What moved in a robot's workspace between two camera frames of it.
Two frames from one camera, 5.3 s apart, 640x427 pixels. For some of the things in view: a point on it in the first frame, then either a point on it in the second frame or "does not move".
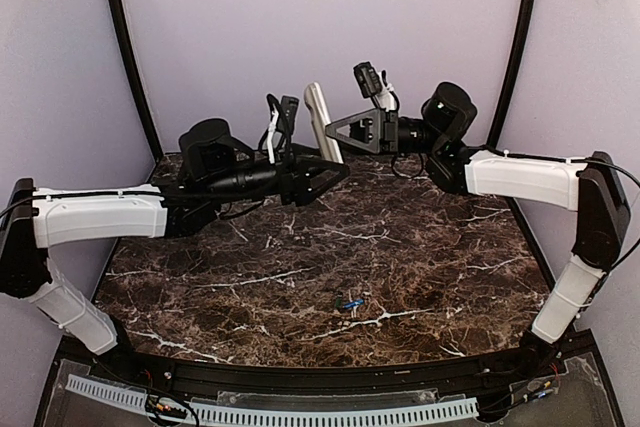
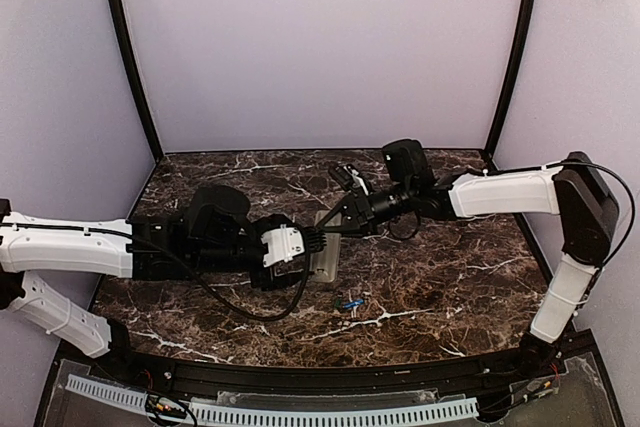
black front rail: x=331 y=377 does not move
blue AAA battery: x=353 y=303 does not move
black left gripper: x=289 y=180 to x=275 y=276
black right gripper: x=391 y=132 to x=356 y=212
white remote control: x=315 y=102 to x=325 y=264
